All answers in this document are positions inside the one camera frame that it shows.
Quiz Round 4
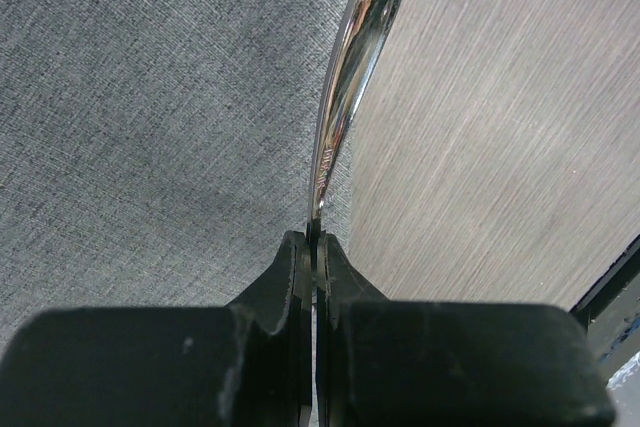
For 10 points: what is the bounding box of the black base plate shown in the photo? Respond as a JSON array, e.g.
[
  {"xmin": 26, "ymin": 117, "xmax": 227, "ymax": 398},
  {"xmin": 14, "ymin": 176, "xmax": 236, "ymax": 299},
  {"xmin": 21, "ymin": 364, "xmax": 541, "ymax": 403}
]
[{"xmin": 570, "ymin": 236, "xmax": 639, "ymax": 362}]

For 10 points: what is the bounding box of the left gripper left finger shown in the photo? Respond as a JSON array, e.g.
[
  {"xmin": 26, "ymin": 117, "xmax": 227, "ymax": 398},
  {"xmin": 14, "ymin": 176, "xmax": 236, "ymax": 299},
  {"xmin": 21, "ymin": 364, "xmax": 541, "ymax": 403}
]
[{"xmin": 1, "ymin": 231, "xmax": 312, "ymax": 426}]

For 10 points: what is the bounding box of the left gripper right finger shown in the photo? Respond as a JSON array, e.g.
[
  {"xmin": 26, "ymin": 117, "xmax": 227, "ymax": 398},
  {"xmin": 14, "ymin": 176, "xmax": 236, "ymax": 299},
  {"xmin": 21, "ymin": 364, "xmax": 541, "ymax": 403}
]
[{"xmin": 317, "ymin": 234, "xmax": 615, "ymax": 426}]

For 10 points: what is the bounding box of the grey napkin white stitching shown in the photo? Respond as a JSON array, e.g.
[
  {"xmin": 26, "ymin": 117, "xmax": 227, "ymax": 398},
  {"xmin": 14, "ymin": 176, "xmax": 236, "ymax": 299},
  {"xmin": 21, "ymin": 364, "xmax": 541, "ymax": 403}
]
[{"xmin": 1, "ymin": 0, "xmax": 347, "ymax": 343}]

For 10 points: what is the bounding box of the silver metal fork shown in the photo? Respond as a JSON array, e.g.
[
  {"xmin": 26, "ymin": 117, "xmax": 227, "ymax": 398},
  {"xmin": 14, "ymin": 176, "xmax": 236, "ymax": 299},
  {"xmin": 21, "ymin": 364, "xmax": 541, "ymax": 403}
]
[{"xmin": 306, "ymin": 0, "xmax": 402, "ymax": 244}]

